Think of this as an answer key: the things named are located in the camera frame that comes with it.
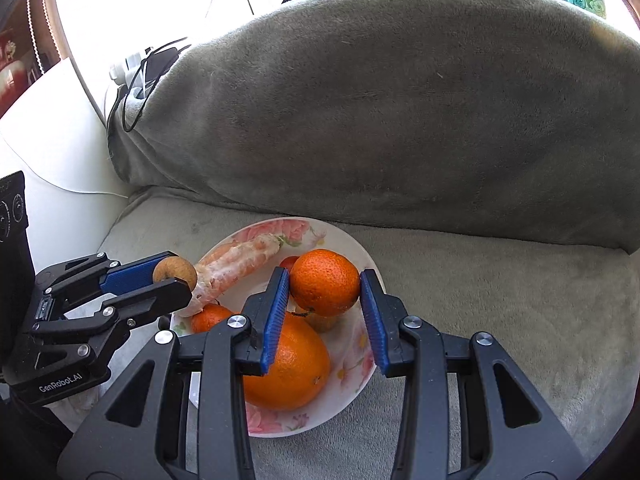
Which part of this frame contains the small orange mandarin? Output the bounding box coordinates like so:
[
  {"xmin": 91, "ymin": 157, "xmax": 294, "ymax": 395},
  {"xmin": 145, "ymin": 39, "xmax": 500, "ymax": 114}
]
[
  {"xmin": 191, "ymin": 303, "xmax": 236, "ymax": 335},
  {"xmin": 290, "ymin": 249, "xmax": 361, "ymax": 317}
]

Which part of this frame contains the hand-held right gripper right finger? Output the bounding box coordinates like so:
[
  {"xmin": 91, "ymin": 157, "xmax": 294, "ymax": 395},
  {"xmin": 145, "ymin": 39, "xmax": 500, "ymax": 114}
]
[{"xmin": 359, "ymin": 268, "xmax": 586, "ymax": 480}]

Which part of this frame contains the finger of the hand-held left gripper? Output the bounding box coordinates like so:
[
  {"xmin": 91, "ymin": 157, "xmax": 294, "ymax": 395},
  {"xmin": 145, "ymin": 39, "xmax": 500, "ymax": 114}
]
[
  {"xmin": 34, "ymin": 251, "xmax": 173, "ymax": 311},
  {"xmin": 32, "ymin": 278, "xmax": 193, "ymax": 358}
]

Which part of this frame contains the black charger with cables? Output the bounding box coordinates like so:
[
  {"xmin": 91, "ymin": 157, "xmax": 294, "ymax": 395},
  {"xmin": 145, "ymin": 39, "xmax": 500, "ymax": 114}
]
[{"xmin": 104, "ymin": 37, "xmax": 193, "ymax": 134}]

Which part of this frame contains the grey sofa back cushion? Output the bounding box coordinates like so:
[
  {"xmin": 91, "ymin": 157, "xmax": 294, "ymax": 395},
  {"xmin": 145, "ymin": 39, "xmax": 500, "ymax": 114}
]
[{"xmin": 107, "ymin": 0, "xmax": 640, "ymax": 252}]

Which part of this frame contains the white charger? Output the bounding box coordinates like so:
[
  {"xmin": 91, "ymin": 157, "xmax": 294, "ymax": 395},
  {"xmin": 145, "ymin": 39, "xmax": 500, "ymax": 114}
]
[{"xmin": 110, "ymin": 50, "xmax": 153, "ymax": 92}]

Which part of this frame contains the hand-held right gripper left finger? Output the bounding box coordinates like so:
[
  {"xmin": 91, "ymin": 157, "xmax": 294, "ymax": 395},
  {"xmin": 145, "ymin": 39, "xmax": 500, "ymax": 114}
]
[{"xmin": 57, "ymin": 266, "xmax": 292, "ymax": 480}]

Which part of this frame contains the white floral plate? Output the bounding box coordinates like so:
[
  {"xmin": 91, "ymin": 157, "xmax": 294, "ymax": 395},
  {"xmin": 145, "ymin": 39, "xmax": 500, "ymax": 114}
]
[{"xmin": 170, "ymin": 216, "xmax": 386, "ymax": 438}]

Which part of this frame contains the grey sofa seat cushion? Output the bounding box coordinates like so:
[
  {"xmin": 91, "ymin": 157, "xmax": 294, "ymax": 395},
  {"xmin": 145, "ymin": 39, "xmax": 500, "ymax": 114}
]
[{"xmin": 95, "ymin": 187, "xmax": 640, "ymax": 480}]

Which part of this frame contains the plastic-wrapped carrot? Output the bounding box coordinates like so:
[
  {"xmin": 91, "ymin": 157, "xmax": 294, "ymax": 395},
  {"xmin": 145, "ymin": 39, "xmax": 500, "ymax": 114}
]
[{"xmin": 179, "ymin": 234, "xmax": 283, "ymax": 318}]

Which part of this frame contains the large orange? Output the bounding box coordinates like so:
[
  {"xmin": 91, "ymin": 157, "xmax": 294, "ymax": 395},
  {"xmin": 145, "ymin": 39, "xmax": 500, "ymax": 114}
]
[{"xmin": 242, "ymin": 312, "xmax": 332, "ymax": 412}]

